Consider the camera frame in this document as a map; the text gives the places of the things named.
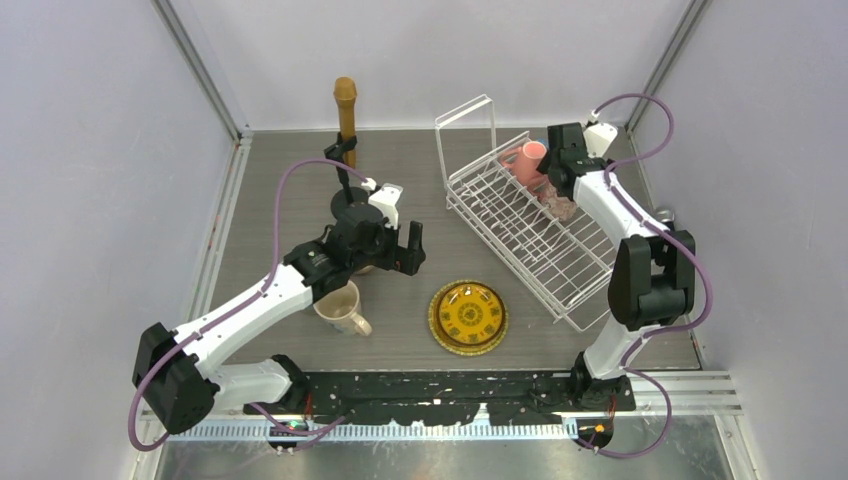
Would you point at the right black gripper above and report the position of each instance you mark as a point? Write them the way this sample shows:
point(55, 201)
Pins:
point(545, 164)

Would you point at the yellow woven bamboo plate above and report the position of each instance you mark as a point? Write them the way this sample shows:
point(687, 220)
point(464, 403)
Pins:
point(434, 331)

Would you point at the white wire dish rack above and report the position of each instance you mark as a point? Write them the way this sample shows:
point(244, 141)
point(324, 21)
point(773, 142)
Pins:
point(565, 263)

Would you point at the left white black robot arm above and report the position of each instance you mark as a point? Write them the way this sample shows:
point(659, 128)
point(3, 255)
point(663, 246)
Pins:
point(182, 374)

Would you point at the left aluminium rail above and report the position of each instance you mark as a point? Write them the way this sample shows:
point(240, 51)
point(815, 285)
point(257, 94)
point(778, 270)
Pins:
point(216, 238)

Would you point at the slotted cable duct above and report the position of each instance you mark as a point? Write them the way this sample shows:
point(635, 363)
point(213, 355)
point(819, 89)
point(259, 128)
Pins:
point(261, 430)

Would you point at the brown microphone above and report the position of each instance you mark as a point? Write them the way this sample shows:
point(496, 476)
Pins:
point(345, 95)

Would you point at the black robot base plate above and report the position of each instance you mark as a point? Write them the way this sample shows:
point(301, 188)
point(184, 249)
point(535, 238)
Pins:
point(446, 398)

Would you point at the pink plastic cup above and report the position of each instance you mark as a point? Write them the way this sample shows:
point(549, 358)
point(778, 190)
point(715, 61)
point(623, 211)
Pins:
point(523, 162)

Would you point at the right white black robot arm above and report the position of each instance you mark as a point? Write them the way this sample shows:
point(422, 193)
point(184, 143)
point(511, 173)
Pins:
point(652, 281)

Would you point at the pink floral cup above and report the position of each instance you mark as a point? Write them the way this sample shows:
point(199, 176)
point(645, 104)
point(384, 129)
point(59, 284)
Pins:
point(559, 207)

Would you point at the cream floral cup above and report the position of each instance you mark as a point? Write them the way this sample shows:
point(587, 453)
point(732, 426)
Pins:
point(342, 309)

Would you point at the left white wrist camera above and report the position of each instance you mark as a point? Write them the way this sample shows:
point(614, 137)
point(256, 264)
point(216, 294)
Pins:
point(385, 198)

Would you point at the black silver microphone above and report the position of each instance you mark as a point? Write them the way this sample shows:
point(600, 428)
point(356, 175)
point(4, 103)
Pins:
point(665, 216)

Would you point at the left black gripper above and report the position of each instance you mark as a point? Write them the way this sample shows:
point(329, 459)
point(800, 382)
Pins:
point(399, 258)

